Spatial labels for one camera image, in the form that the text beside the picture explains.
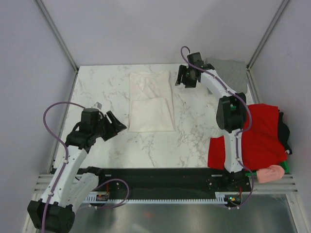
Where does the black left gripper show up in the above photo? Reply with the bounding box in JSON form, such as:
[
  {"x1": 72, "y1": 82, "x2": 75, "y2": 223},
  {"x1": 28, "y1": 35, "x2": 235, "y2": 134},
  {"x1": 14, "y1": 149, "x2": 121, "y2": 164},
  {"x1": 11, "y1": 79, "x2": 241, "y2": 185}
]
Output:
[{"x1": 93, "y1": 111, "x2": 126, "y2": 142}]

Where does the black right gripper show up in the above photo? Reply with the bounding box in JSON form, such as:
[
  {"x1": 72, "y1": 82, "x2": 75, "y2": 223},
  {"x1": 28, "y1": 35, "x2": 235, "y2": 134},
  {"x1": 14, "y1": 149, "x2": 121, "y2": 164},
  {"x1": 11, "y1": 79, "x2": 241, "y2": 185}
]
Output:
[{"x1": 175, "y1": 65, "x2": 197, "y2": 89}]

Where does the white red printed t shirt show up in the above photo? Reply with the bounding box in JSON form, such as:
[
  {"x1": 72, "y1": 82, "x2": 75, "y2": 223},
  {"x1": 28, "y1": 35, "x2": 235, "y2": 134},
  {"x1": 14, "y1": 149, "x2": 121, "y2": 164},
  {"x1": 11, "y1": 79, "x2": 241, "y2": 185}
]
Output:
[{"x1": 129, "y1": 71, "x2": 175, "y2": 133}]

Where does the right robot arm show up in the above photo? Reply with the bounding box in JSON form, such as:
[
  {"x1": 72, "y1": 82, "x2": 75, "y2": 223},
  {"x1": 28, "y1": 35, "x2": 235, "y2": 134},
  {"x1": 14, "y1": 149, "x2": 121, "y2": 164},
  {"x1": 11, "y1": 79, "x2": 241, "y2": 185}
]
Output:
[{"x1": 175, "y1": 46, "x2": 249, "y2": 191}]

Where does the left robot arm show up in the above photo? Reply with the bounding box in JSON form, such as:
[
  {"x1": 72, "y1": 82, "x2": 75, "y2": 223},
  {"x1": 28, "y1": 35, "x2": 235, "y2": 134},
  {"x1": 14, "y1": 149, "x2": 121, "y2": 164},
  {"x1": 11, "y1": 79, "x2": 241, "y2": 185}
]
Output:
[{"x1": 27, "y1": 108, "x2": 126, "y2": 233}]

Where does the folded grey t shirt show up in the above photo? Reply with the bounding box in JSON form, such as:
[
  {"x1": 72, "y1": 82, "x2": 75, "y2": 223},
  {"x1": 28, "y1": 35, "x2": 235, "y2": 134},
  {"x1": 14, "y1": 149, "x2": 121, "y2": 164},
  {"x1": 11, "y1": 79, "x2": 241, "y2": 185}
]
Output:
[{"x1": 206, "y1": 58, "x2": 247, "y2": 94}]

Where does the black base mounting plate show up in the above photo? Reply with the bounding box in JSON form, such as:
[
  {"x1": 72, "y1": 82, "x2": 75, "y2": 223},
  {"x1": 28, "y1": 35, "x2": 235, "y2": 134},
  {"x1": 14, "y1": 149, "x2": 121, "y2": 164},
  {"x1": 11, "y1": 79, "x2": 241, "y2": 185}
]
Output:
[{"x1": 77, "y1": 167, "x2": 252, "y2": 202}]

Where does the black t shirt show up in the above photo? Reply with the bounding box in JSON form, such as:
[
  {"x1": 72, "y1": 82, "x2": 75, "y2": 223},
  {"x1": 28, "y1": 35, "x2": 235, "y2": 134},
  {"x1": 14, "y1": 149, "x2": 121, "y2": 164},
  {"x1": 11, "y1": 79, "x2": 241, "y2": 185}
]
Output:
[{"x1": 277, "y1": 112, "x2": 292, "y2": 154}]

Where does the pink t shirt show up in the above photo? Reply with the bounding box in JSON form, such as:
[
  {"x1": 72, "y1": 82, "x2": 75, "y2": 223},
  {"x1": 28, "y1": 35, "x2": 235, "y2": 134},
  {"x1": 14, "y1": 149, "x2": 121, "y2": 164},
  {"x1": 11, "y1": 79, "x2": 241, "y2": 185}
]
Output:
[{"x1": 256, "y1": 165, "x2": 285, "y2": 183}]

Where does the green plastic bin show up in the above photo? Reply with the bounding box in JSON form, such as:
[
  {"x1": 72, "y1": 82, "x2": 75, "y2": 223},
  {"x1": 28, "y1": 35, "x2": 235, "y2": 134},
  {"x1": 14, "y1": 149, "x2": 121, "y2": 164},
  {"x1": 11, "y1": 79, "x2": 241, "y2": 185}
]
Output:
[{"x1": 229, "y1": 101, "x2": 290, "y2": 177}]

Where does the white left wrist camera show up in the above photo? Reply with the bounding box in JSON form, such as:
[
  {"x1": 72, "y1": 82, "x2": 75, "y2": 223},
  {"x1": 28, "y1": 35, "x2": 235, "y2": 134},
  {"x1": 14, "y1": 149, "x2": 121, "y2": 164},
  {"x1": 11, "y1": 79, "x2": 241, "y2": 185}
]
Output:
[{"x1": 91, "y1": 102, "x2": 102, "y2": 111}]

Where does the aluminium frame post left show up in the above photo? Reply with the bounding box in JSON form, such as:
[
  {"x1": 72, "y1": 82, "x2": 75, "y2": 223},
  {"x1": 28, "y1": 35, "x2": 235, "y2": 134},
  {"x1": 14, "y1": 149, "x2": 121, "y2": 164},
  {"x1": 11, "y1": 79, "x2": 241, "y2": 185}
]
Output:
[{"x1": 34, "y1": 0, "x2": 79, "y2": 74}]

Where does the aluminium frame post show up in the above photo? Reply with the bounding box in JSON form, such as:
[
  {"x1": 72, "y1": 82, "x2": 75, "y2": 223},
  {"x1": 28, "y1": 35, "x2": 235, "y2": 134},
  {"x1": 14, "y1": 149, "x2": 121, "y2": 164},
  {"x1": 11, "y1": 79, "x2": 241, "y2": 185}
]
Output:
[
  {"x1": 246, "y1": 0, "x2": 291, "y2": 70},
  {"x1": 34, "y1": 0, "x2": 79, "y2": 74}
]

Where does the aluminium frame post right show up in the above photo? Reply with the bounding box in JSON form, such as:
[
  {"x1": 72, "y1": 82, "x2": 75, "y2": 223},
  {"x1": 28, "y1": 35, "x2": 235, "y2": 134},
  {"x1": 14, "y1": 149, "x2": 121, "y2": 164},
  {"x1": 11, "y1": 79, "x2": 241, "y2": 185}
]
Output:
[{"x1": 246, "y1": 0, "x2": 291, "y2": 70}]

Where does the white slotted cable duct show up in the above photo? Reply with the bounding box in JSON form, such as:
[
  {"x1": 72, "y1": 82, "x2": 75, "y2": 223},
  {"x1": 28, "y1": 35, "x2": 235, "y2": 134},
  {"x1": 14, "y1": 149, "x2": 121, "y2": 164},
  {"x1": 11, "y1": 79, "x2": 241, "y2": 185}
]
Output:
[{"x1": 83, "y1": 192, "x2": 227, "y2": 204}]

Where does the aluminium front rail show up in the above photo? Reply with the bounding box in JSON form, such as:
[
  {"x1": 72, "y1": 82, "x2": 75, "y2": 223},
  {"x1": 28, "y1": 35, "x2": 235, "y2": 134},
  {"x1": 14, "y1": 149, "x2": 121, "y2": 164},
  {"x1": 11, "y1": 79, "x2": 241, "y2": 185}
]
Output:
[{"x1": 33, "y1": 174, "x2": 298, "y2": 195}]

